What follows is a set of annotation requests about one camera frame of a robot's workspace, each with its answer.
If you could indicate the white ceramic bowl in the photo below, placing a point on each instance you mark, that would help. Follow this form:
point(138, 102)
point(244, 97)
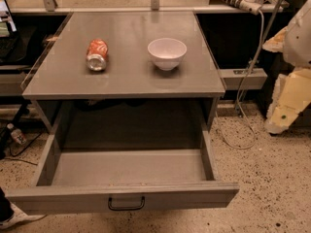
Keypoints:
point(167, 53)

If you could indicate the small plastic bottle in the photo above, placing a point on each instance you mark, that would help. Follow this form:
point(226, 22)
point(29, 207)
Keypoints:
point(16, 134)

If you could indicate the grey drawer cabinet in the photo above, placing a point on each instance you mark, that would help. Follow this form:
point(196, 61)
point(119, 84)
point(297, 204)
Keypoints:
point(63, 75)

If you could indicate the grey top drawer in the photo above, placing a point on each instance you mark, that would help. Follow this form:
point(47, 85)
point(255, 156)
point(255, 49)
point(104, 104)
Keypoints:
point(160, 150)

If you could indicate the black top drawer handle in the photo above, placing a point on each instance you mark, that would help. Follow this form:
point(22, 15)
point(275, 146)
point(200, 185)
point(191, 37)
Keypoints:
point(126, 204)

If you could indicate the grey metal bracket beam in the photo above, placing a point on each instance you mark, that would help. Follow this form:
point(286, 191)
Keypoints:
point(238, 78)

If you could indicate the white sneaker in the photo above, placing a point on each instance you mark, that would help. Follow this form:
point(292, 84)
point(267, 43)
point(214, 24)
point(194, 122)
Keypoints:
point(11, 215)

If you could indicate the orange soda can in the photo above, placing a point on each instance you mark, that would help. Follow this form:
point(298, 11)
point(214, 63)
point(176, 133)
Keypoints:
point(97, 55)

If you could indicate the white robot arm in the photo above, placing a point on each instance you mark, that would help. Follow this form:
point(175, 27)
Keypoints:
point(300, 24)

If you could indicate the yellow foam-covered gripper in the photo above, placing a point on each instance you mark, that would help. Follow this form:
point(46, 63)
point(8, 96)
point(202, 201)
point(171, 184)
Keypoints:
point(298, 43)

